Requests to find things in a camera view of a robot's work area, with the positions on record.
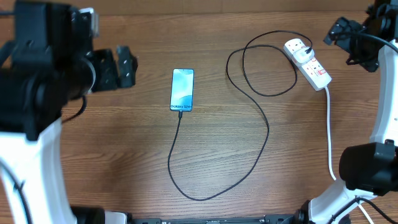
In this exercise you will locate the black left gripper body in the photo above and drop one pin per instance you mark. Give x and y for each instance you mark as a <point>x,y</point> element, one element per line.
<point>105,77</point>

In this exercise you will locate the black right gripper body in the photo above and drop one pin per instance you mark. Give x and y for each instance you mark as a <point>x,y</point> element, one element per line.
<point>365,56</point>

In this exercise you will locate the blue Galaxy smartphone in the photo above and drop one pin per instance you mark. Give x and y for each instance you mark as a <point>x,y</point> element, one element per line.
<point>181,97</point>

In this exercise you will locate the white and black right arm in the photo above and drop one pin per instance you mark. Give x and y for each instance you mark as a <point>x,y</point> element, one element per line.
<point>369,170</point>

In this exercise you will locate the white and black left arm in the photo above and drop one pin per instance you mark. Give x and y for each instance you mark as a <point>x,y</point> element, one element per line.
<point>53,62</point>

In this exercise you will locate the white charger plug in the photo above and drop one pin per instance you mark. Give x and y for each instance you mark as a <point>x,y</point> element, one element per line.
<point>303,55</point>

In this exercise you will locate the white power strip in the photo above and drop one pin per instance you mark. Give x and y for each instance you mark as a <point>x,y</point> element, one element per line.
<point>313,71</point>

